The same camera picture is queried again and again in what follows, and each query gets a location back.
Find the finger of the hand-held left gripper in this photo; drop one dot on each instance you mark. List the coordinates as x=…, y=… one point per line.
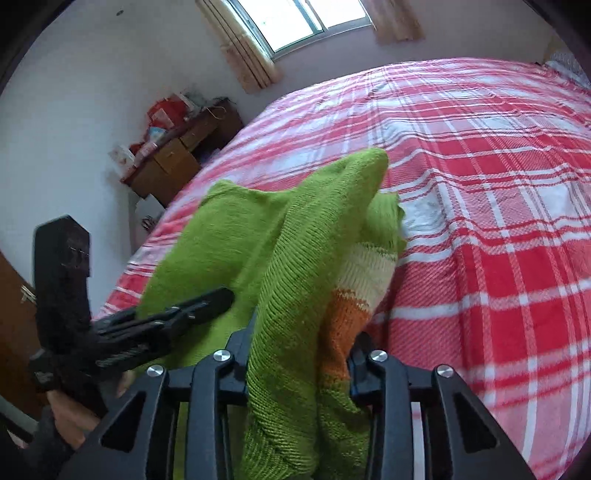
x=184, y=311

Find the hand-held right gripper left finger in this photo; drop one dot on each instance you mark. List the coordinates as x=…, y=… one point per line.
x=233, y=369

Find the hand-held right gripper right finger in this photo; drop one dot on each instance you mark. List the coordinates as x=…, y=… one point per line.
x=356, y=369

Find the green knit sweater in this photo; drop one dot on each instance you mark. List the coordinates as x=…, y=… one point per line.
x=295, y=258

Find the person's left forearm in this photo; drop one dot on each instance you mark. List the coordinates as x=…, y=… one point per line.
x=46, y=457

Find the person's left hand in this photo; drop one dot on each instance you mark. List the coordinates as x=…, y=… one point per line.
x=74, y=420

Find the brown wooden door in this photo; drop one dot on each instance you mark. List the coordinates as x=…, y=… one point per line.
x=16, y=314

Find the white cardboard box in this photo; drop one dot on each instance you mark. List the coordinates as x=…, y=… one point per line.
x=152, y=205

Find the brown wooden desk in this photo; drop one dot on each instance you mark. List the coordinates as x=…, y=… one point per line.
x=171, y=161

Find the red and white packet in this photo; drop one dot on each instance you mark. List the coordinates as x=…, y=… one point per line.
x=147, y=138

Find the red gift bag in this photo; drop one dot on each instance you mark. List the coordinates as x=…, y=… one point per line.
x=164, y=113

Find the red plaid blanket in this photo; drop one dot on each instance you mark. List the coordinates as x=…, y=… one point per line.
x=485, y=207

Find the beige curtain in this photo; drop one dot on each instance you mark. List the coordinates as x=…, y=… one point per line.
x=397, y=21
x=244, y=60

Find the window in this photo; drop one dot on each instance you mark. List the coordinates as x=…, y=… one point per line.
x=295, y=18

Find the grey patterned pillow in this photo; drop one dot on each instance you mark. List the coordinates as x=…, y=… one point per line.
x=570, y=67

